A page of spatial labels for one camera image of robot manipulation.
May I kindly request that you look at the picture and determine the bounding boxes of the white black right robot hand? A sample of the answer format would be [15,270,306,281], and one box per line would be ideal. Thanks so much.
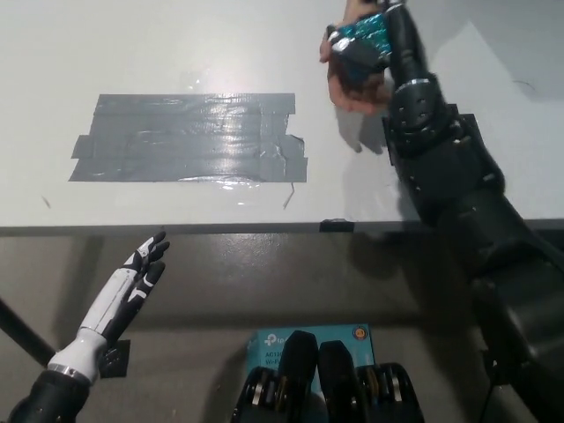
[324,0,436,90]

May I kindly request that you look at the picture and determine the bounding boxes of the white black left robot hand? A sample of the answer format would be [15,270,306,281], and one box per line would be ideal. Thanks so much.
[46,231,172,385]

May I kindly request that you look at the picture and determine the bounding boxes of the person's bare hand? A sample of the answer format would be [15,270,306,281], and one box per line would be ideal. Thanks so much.
[318,0,393,117]

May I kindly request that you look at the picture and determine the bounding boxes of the blue plastic-wrapped block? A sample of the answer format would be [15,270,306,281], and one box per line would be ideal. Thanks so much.
[332,11,393,56]

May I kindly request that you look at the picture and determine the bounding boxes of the black robot legs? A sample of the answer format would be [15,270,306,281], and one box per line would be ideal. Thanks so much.
[231,329,427,423]

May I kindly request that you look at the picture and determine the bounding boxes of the black floor tape patch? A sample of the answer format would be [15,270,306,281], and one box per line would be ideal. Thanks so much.
[97,338,132,379]
[482,347,503,385]

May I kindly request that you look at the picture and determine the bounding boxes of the black table leg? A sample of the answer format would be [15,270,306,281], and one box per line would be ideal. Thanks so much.
[0,296,57,367]

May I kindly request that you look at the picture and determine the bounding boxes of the small black tape strip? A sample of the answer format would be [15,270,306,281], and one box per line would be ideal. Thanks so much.
[317,218,355,234]

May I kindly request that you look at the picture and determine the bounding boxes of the teal router box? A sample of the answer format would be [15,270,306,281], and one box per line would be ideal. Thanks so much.
[245,324,376,394]

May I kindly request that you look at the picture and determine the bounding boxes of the grey duct tape patch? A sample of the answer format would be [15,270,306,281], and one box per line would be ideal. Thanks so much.
[68,92,308,184]

